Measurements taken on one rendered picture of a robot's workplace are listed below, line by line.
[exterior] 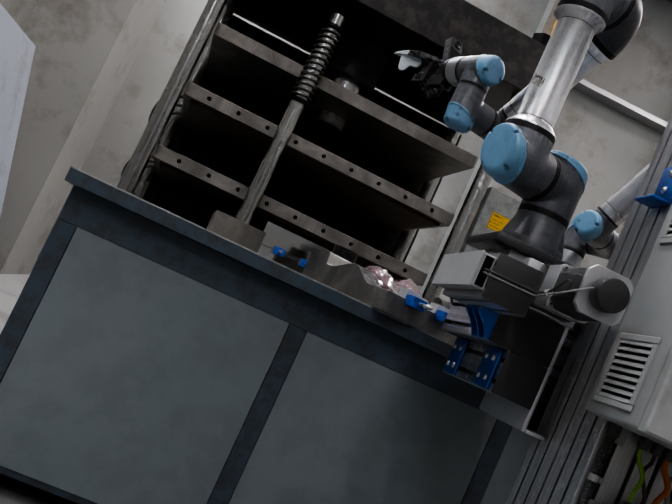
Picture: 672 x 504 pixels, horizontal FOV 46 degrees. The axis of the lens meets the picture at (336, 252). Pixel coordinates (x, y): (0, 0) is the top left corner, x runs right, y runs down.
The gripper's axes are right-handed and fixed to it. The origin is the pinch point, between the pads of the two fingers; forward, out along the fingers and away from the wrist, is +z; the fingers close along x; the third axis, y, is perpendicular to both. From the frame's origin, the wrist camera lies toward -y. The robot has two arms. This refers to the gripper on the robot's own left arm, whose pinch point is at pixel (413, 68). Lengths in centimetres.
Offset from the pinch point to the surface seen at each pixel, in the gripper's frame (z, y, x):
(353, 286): -4, 60, 18
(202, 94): 89, 21, -18
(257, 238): 13, 63, -6
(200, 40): 86, 8, -30
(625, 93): 519, -432, 571
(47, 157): 478, 44, 26
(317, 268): 20, 59, 19
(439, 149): 59, -12, 61
